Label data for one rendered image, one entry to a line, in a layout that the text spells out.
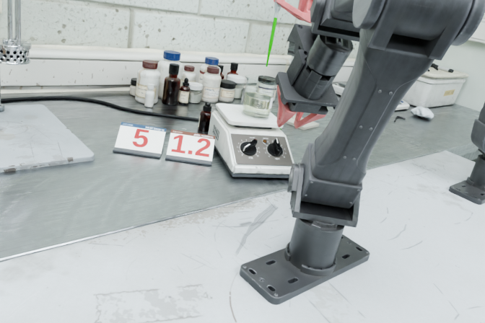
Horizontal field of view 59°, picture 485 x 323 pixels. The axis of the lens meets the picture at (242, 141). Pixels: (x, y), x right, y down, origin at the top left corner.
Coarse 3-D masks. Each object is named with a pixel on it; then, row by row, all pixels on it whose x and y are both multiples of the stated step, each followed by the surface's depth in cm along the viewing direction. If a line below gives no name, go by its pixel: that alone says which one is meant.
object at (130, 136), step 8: (128, 128) 86; (136, 128) 86; (120, 136) 84; (128, 136) 85; (136, 136) 85; (144, 136) 85; (152, 136) 85; (160, 136) 86; (120, 144) 84; (128, 144) 84; (136, 144) 84; (144, 144) 84; (152, 144) 85; (160, 144) 85
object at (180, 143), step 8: (176, 136) 86; (184, 136) 87; (192, 136) 87; (176, 144) 85; (184, 144) 86; (192, 144) 86; (200, 144) 86; (208, 144) 86; (176, 152) 85; (184, 152) 85; (192, 152) 85; (200, 152) 85; (208, 152) 86
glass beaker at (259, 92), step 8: (248, 80) 86; (256, 80) 85; (264, 80) 90; (272, 80) 89; (248, 88) 86; (256, 88) 85; (264, 88) 85; (272, 88) 86; (248, 96) 87; (256, 96) 86; (264, 96) 86; (272, 96) 87; (248, 104) 87; (256, 104) 86; (264, 104) 86; (248, 112) 87; (256, 112) 87; (264, 112) 87
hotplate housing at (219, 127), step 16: (224, 128) 86; (240, 128) 86; (256, 128) 88; (272, 128) 90; (224, 144) 84; (288, 144) 87; (224, 160) 84; (240, 176) 80; (256, 176) 82; (272, 176) 83; (288, 176) 84
